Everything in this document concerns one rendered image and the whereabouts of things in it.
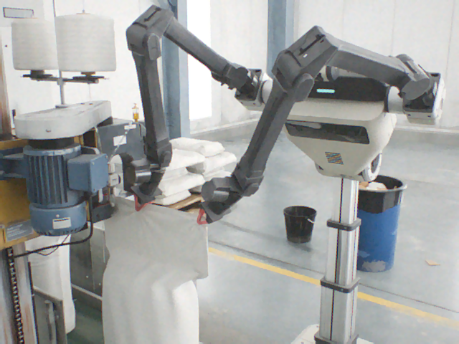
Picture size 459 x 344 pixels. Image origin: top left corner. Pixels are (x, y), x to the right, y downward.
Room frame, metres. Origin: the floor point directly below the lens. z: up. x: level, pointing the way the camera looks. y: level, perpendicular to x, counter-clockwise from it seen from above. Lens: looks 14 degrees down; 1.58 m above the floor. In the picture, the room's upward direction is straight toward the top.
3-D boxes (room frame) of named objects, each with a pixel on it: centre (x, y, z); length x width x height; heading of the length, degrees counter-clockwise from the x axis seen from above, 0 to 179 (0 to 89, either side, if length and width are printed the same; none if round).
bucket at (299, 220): (3.82, -0.61, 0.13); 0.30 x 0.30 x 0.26
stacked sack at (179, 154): (4.52, 0.59, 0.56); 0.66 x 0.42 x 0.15; 144
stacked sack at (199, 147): (5.16, 0.43, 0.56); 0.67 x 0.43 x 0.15; 54
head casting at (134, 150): (1.72, 0.50, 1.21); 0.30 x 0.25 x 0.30; 54
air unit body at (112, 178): (1.54, 0.41, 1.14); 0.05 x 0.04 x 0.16; 144
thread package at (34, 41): (1.54, 0.63, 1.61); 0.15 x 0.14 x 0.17; 54
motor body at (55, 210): (1.26, 0.50, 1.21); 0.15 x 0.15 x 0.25
